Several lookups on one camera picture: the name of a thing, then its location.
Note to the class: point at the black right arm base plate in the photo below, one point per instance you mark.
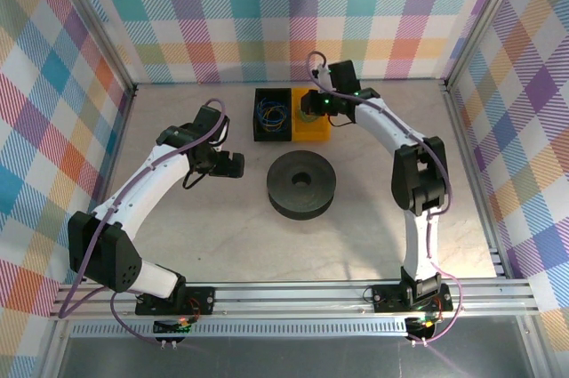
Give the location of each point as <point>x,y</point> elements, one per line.
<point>387,300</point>

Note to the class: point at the right circuit board with LEDs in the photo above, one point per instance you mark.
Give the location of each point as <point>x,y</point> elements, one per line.
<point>422,321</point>

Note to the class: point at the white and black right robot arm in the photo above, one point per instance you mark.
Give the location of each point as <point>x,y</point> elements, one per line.
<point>378,124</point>

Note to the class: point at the aluminium side rail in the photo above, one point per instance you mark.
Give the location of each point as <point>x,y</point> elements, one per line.
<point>475,182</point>

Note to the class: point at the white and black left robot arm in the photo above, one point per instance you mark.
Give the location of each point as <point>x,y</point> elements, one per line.
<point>133,187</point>

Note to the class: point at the black plastic bin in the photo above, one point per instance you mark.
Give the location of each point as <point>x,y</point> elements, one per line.
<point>258,135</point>

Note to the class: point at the circuit board with leds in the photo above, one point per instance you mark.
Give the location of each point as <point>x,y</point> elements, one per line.
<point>422,321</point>
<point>171,327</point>

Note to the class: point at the left circuit board with LEDs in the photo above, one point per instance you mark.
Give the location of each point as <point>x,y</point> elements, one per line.
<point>171,327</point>

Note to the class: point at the aluminium frame post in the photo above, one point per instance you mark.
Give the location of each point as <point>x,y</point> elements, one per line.
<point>95,26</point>
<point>484,18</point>

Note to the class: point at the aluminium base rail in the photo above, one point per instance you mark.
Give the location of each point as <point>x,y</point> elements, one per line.
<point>289,300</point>

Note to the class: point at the yellow plastic bin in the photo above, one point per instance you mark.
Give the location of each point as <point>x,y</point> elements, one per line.
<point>311,132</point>

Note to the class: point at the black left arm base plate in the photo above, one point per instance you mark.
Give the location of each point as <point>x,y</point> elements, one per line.
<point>200,298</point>

